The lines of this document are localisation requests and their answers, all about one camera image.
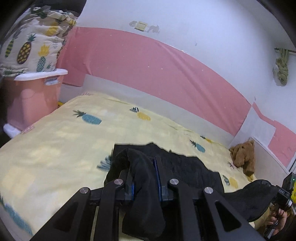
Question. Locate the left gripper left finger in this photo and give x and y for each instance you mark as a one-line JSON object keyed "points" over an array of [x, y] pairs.
{"points": [[89, 214]]}

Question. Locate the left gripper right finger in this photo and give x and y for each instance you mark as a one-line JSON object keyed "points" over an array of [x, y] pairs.
{"points": [[198, 214]]}

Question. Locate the black puffer jacket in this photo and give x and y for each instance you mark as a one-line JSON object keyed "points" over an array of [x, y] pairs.
{"points": [[144, 217]]}

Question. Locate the person's right hand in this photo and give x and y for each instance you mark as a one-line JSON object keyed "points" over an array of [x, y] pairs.
{"points": [[275, 221]]}

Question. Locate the brown teddy bear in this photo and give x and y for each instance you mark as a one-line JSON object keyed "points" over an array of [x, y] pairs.
{"points": [[243, 156]]}

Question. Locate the yellow pineapple print bed cover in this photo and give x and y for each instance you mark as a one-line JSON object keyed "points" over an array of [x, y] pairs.
{"points": [[43, 166]]}

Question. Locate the pink plastic storage bin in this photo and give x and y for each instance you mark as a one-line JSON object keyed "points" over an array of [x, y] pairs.
{"points": [[29, 97]]}

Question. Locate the pineapple print folded quilt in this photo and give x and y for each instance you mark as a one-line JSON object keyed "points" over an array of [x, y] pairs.
{"points": [[35, 41]]}

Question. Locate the beige wall switch plate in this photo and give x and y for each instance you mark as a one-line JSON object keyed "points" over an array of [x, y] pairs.
{"points": [[140, 26]]}

